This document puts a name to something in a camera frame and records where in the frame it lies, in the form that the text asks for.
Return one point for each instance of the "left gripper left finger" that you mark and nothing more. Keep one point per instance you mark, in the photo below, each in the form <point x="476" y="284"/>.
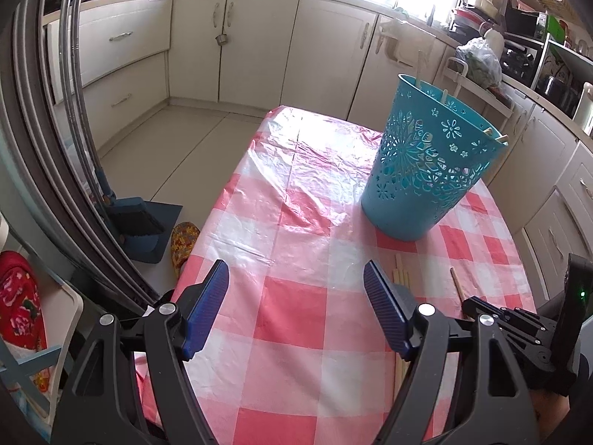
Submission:
<point x="100" y="403"/>

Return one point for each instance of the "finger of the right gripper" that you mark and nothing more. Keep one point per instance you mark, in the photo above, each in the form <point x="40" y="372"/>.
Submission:
<point x="528" y="335"/>

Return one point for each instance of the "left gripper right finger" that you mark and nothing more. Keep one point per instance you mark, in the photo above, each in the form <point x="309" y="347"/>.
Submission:
<point x="490" y="404"/>

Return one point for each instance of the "single bamboo chopstick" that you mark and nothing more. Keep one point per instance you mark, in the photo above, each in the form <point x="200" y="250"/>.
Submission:
<point x="458" y="288"/>

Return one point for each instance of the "white kitchen base cabinets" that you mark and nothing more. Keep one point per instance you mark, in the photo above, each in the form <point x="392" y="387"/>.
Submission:
<point x="246" y="55"/>

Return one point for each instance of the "right hand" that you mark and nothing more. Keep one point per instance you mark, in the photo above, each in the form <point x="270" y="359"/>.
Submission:
<point x="551" y="412"/>

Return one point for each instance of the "red floral cloth bag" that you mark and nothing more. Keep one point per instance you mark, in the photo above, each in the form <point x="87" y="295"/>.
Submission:
<point x="22" y="323"/>

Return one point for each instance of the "bamboo chopstick bundle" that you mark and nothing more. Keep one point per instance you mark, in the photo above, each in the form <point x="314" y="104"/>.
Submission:
<point x="398" y="275"/>
<point x="406" y="277"/>

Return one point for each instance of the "pink checkered plastic tablecloth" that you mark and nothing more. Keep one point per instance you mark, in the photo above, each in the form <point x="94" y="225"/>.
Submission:
<point x="296" y="354"/>

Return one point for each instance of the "chopstick lying in basket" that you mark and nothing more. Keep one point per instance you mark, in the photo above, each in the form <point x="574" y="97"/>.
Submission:
<point x="497" y="136"/>

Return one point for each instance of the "blue dustpan with brush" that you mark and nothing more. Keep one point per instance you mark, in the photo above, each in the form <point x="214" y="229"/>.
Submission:
<point x="142" y="227"/>

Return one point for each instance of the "yellow patterned slipper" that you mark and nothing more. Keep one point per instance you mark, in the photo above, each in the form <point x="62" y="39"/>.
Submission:
<point x="183" y="239"/>

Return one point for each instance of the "teal perforated plastic basket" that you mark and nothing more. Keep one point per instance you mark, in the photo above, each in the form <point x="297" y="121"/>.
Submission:
<point x="429" y="157"/>

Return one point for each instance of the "green plastic bag of vegetables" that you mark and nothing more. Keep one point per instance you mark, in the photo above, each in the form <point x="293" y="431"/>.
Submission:
<point x="483" y="66"/>

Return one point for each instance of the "white tiered storage cart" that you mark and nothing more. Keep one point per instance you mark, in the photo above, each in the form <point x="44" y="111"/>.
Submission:
<point x="456" y="69"/>

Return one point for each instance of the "white electric kettle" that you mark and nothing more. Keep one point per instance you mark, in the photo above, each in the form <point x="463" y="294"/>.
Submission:
<point x="495" y="41"/>

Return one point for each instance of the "chopstick standing in basket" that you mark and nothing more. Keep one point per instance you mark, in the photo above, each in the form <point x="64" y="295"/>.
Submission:
<point x="418" y="69"/>

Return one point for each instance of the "black microwave oven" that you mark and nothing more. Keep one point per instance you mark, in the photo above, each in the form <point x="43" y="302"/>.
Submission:
<point x="524" y="40"/>

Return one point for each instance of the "white door-hung trash bin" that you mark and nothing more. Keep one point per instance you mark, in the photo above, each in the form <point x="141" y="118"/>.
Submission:
<point x="404" y="43"/>

